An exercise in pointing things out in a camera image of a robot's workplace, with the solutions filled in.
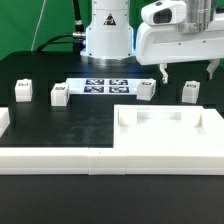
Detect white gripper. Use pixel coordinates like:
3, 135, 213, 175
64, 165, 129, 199
136, 0, 224, 84

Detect white square tabletop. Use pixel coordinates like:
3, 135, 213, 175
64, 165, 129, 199
113, 105, 224, 150

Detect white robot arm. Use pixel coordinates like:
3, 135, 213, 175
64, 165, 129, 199
80, 0, 224, 74

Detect AprilTag marker sheet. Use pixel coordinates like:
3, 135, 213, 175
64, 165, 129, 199
66, 78, 141, 95

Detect white U-shaped obstacle fence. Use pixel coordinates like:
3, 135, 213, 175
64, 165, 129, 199
0, 107, 224, 176

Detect black cable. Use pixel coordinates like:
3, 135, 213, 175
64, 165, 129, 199
34, 31, 88, 53

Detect white thin cable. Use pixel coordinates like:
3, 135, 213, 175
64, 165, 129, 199
30, 0, 48, 52

